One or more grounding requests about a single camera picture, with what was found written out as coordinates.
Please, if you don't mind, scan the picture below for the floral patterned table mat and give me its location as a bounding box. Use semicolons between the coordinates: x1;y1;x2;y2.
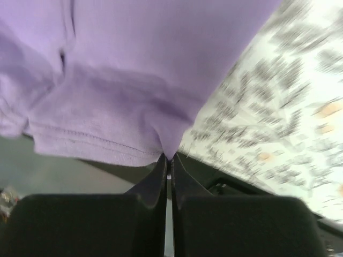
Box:
180;1;342;223

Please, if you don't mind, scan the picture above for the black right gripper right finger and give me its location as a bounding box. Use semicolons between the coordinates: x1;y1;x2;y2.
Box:
170;156;326;256

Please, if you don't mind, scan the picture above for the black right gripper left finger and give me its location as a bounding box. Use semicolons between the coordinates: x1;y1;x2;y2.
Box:
1;156;168;256

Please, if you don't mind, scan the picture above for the purple t shirt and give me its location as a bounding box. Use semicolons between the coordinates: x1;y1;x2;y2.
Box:
1;1;280;167

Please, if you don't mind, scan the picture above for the black robot base mount plate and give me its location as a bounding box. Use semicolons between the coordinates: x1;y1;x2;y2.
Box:
82;153;342;245

